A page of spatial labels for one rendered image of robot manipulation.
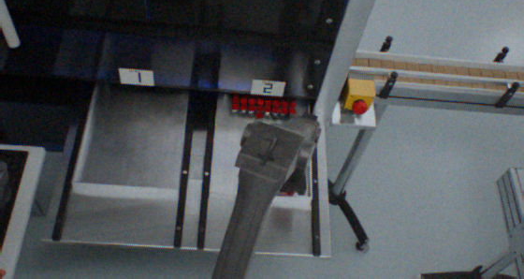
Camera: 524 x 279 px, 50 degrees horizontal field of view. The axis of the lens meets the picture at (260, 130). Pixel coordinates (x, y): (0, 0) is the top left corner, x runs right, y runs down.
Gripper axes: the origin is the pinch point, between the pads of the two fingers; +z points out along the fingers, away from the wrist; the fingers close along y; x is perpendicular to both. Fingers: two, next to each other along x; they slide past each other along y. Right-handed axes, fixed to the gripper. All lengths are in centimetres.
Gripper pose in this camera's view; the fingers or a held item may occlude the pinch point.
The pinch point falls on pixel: (287, 195)
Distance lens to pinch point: 144.3
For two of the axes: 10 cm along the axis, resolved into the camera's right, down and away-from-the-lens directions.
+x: -10.0, -0.6, -0.7
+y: 0.0, -7.4, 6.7
